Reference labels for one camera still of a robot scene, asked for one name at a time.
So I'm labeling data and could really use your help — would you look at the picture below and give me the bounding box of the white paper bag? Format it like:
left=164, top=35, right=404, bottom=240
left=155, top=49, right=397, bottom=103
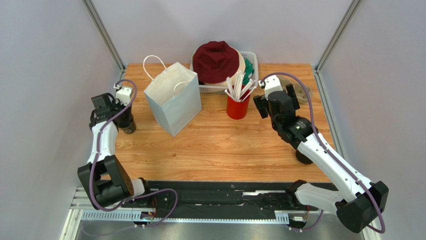
left=142, top=61, right=202, bottom=137

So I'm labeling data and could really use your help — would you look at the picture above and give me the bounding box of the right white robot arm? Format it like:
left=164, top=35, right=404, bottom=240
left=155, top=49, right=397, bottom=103
left=253, top=84, right=389, bottom=233

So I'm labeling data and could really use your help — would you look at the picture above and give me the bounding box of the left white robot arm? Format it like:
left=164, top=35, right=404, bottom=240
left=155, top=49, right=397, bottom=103
left=77, top=88, right=147, bottom=212

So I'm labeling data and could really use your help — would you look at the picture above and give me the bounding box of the bottom pulp cup carrier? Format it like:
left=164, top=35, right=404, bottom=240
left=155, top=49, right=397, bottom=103
left=277, top=75, right=313, bottom=104

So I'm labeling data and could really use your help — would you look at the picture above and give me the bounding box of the red cup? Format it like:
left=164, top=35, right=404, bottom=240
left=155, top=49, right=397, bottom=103
left=226, top=90, right=250, bottom=120

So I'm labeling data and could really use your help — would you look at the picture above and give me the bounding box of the green cloth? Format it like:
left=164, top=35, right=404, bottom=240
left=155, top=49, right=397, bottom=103
left=242, top=58, right=254, bottom=85

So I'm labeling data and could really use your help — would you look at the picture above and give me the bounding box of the beige hat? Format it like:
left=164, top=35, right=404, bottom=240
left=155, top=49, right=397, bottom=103
left=204, top=50, right=246, bottom=87

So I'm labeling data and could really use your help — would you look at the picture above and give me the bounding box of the maroon bucket hat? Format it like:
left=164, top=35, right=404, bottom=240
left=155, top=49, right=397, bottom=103
left=192, top=41, right=240, bottom=85

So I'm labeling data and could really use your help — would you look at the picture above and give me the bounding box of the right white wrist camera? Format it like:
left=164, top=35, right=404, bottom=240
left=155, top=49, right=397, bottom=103
left=258, top=75, right=283, bottom=99

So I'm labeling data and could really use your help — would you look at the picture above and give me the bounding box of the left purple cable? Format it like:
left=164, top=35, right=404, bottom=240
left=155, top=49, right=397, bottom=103
left=88, top=78, right=179, bottom=229

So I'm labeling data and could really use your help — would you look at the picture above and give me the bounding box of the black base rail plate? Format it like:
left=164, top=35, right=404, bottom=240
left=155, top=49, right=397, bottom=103
left=124, top=180, right=318, bottom=220

